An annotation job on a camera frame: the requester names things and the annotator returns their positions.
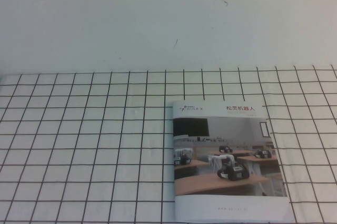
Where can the AgileX robot brochure book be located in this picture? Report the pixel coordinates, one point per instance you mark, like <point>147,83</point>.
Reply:
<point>223,161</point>

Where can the white black-grid tablecloth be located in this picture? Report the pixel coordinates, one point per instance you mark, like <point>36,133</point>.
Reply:
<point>79,129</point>

